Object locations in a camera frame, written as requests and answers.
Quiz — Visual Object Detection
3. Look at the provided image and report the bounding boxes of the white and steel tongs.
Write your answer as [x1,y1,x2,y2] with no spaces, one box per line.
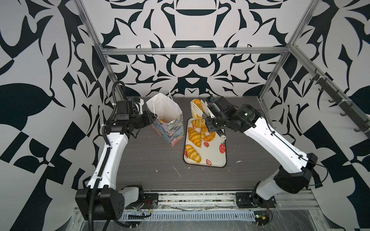
[190,99,226,142]

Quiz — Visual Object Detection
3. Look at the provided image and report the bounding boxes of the colourful printed paper bag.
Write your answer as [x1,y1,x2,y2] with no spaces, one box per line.
[146,93,184,147]

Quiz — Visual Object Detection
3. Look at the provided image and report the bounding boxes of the ring shaped fake bread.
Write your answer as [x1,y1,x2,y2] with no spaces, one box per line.
[200,127,216,142]

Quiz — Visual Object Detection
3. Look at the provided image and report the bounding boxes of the bottom left fake croissant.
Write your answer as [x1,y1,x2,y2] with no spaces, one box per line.
[185,144,201,163]

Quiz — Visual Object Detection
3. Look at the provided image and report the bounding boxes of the strawberry print tray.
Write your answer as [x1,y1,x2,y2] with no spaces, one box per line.
[184,119,226,167]

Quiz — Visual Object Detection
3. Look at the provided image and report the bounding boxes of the twisted fake bread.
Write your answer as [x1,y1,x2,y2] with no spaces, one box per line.
[190,99,203,119]

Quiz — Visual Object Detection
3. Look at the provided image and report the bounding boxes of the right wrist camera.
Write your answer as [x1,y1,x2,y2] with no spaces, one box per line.
[206,96,237,117]

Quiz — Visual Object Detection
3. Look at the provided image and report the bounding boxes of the long striped fake croissant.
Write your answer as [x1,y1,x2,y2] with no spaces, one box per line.
[191,119,206,129]

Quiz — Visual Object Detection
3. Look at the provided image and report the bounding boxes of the wall hook rack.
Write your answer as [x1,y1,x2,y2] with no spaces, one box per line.
[310,68,370,139]

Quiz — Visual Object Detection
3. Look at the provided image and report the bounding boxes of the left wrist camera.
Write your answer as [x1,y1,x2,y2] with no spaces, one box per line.
[116,97,144,120]

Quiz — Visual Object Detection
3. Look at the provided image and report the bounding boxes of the base rail with cable duct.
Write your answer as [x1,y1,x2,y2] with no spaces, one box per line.
[94,190,329,231]

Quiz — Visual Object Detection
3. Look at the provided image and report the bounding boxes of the column fake croissant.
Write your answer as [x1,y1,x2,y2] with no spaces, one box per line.
[188,128,202,147]

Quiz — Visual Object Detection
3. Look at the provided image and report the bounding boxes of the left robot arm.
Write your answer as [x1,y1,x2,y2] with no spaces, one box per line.
[75,81,156,231]

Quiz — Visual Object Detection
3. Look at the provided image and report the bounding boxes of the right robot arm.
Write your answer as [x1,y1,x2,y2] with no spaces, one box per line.
[205,101,318,208]

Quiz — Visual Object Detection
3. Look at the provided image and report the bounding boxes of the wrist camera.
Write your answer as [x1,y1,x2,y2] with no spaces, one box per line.
[116,97,144,120]
[206,96,237,117]

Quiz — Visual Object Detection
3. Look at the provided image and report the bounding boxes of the aluminium frame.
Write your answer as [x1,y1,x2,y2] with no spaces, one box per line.
[72,0,370,191]

